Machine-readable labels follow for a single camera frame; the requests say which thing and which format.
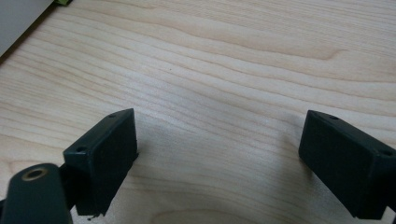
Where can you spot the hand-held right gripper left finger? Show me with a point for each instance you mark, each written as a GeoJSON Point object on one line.
{"type": "Point", "coordinates": [102, 161]}

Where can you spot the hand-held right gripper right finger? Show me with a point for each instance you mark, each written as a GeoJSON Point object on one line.
{"type": "Point", "coordinates": [345, 165]}

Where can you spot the green drawer case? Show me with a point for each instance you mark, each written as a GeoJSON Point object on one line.
{"type": "Point", "coordinates": [63, 2]}

